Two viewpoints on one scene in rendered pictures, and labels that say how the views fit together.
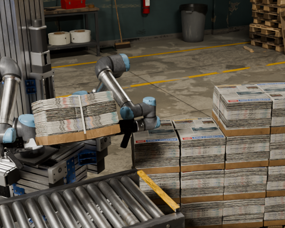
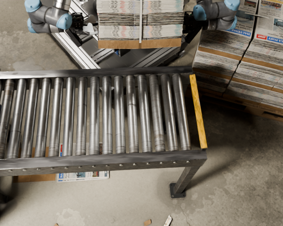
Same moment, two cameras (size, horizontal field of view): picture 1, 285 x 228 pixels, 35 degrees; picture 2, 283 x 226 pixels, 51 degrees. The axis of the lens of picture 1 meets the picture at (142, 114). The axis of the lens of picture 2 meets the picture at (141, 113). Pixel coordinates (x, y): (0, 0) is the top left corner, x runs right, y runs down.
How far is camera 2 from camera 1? 1.28 m
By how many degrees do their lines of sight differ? 45
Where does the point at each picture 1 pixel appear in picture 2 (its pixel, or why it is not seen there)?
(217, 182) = (272, 78)
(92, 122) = (151, 32)
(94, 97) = (160, 6)
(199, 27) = not seen: outside the picture
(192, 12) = not seen: outside the picture
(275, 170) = not seen: outside the picture
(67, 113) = (123, 19)
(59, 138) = (111, 44)
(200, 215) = (244, 92)
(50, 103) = (105, 6)
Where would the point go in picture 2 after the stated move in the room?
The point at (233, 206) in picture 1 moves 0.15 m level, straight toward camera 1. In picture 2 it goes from (277, 97) to (269, 111)
